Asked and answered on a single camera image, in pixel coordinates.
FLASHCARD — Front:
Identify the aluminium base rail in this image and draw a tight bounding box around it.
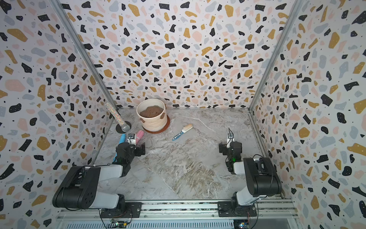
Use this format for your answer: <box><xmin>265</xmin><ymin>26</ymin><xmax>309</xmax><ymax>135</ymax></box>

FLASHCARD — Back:
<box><xmin>56</xmin><ymin>199</ymin><xmax>302</xmax><ymax>229</ymax></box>

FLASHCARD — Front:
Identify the terracotta saucer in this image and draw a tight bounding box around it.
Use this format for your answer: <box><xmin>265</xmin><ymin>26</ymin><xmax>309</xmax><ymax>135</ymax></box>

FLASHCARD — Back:
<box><xmin>142</xmin><ymin>114</ymin><xmax>170</xmax><ymax>134</ymax></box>

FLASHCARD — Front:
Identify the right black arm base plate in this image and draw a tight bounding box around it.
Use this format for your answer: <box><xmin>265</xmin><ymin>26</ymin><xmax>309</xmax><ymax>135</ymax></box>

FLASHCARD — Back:
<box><xmin>217</xmin><ymin>201</ymin><xmax>257</xmax><ymax>217</ymax></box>

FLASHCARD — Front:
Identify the blue silicone tool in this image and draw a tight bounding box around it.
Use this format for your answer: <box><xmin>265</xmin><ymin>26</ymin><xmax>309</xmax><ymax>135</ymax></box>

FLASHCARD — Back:
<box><xmin>113</xmin><ymin>134</ymin><xmax>126</xmax><ymax>162</ymax></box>

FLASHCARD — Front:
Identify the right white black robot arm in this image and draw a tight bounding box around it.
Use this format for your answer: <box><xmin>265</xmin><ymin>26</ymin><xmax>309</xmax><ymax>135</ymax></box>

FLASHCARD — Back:
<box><xmin>219</xmin><ymin>139</ymin><xmax>282</xmax><ymax>210</ymax></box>

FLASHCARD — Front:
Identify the pink silicone tool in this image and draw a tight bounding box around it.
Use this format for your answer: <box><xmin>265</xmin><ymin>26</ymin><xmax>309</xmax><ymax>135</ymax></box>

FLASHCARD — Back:
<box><xmin>135</xmin><ymin>130</ymin><xmax>144</xmax><ymax>145</ymax></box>

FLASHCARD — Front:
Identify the cream ceramic pot with mud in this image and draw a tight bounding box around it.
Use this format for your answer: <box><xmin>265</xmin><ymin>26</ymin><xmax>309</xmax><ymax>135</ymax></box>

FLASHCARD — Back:
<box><xmin>136</xmin><ymin>99</ymin><xmax>168</xmax><ymax>132</ymax></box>

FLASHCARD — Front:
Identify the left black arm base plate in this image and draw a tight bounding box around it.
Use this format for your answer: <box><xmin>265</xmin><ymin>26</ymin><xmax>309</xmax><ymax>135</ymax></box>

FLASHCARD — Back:
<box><xmin>101</xmin><ymin>202</ymin><xmax>143</xmax><ymax>219</ymax></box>

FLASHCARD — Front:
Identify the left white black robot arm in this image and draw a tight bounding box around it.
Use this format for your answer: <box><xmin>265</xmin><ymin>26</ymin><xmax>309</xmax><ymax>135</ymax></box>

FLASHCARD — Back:
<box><xmin>52</xmin><ymin>142</ymin><xmax>146</xmax><ymax>212</ymax></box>

